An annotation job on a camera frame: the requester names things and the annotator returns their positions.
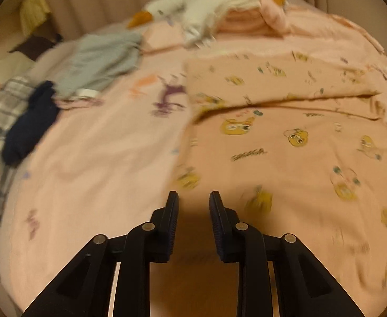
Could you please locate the yellow cloth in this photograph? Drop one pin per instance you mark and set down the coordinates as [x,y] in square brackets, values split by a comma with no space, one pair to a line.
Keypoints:
[33,10]

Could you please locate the folded pink clothes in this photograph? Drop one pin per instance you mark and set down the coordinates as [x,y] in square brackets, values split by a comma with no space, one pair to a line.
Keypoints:
[246,19]

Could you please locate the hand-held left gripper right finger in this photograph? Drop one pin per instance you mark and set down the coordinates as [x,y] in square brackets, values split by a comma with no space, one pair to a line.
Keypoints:
[215,218]

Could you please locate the white garment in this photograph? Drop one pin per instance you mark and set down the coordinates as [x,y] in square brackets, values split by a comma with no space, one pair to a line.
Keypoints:
[196,34]

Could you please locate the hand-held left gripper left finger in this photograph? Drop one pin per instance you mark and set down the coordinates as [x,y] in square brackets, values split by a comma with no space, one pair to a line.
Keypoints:
[172,218]

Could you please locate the dark brown cloth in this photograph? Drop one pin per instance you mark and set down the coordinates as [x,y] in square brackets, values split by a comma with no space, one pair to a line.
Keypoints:
[31,46]

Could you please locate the pink cartoon print garment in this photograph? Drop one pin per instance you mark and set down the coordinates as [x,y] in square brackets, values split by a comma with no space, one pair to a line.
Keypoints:
[279,138]

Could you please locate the dark navy garment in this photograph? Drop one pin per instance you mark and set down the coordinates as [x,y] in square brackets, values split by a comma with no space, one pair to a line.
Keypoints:
[28,125]

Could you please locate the beige curtain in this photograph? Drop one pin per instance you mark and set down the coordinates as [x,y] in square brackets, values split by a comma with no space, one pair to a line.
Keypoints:
[97,0]

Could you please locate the pink animal print blanket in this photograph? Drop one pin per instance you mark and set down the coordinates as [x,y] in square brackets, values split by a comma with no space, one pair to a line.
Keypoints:
[97,171]

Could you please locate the grey garment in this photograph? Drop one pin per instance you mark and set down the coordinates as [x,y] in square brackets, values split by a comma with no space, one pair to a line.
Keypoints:
[94,62]

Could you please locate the light pink garment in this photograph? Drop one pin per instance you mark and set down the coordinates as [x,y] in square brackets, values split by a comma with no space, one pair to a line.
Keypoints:
[81,102]

